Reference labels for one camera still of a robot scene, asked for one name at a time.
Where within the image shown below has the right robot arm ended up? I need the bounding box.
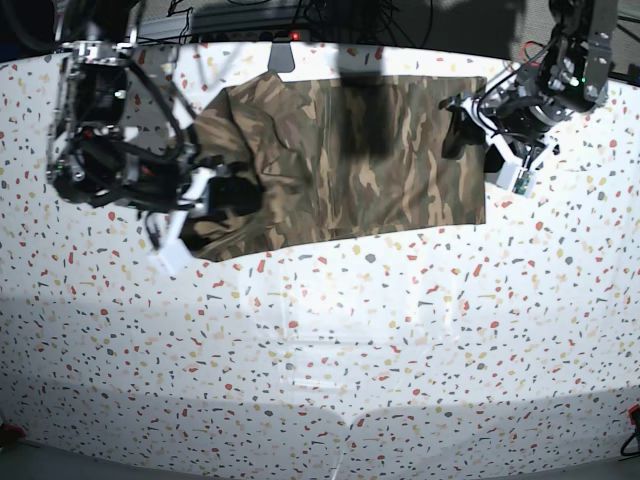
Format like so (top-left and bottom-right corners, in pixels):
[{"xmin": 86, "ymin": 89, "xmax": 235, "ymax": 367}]
[{"xmin": 46, "ymin": 1, "xmax": 262, "ymax": 275}]

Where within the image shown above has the red clamp left corner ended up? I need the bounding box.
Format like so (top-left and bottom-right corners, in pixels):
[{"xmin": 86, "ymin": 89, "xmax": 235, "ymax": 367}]
[{"xmin": 0, "ymin": 424, "xmax": 25, "ymax": 448}]

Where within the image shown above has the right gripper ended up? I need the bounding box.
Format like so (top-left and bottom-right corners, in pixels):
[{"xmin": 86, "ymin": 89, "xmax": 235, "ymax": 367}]
[{"xmin": 124, "ymin": 152, "xmax": 263, "ymax": 252}]

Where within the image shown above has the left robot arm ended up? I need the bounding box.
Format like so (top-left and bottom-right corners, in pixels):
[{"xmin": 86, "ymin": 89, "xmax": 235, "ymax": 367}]
[{"xmin": 440, "ymin": 1, "xmax": 618, "ymax": 196}]

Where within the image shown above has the red clamp right corner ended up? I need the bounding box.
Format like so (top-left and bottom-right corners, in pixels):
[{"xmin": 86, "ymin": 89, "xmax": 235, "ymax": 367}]
[{"xmin": 628, "ymin": 404, "xmax": 640, "ymax": 428}]

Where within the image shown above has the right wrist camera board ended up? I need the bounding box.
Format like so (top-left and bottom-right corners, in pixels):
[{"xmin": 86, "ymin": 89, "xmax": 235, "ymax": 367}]
[{"xmin": 148, "ymin": 239, "xmax": 194, "ymax": 276}]

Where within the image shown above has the black power strip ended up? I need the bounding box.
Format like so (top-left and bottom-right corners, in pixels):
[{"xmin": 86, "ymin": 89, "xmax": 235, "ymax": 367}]
[{"xmin": 191, "ymin": 28, "xmax": 311, "ymax": 43}]

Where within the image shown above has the red clamp corner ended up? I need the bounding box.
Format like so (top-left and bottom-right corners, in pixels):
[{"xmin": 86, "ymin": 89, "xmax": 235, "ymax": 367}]
[
  {"xmin": 628, "ymin": 404, "xmax": 640, "ymax": 428},
  {"xmin": 0, "ymin": 424, "xmax": 25, "ymax": 448}
]

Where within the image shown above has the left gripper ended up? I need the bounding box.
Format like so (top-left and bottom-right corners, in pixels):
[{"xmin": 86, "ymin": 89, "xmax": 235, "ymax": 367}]
[{"xmin": 439, "ymin": 94, "xmax": 559, "ymax": 193}]

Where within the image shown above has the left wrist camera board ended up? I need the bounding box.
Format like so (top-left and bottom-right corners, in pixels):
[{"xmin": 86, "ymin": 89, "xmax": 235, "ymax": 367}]
[{"xmin": 512, "ymin": 169, "xmax": 537, "ymax": 198}]

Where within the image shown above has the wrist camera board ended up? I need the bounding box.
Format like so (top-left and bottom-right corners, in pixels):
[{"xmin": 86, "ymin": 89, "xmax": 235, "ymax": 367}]
[
  {"xmin": 148, "ymin": 239, "xmax": 194, "ymax": 276},
  {"xmin": 512, "ymin": 169, "xmax": 537, "ymax": 198}
]

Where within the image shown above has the grey metal camera-stand base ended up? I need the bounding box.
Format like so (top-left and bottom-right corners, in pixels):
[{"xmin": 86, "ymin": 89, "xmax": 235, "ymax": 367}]
[{"xmin": 268, "ymin": 42, "xmax": 296, "ymax": 74}]

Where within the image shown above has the camouflage T-shirt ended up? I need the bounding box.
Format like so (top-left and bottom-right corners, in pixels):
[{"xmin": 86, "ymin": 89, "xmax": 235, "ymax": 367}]
[{"xmin": 181, "ymin": 73, "xmax": 486, "ymax": 262}]

